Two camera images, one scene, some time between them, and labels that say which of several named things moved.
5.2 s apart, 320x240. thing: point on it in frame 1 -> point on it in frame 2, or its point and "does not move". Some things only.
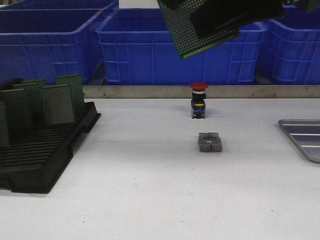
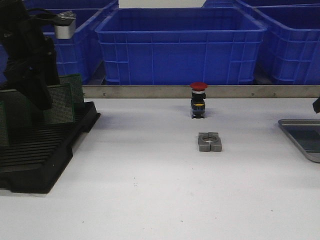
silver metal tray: x=306 y=133 does not move
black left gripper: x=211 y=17 -> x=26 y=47
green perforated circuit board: x=177 y=14 -> x=308 y=136
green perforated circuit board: x=58 y=104 does not move
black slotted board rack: x=37 y=155 does not move
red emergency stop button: x=198 y=102 does not move
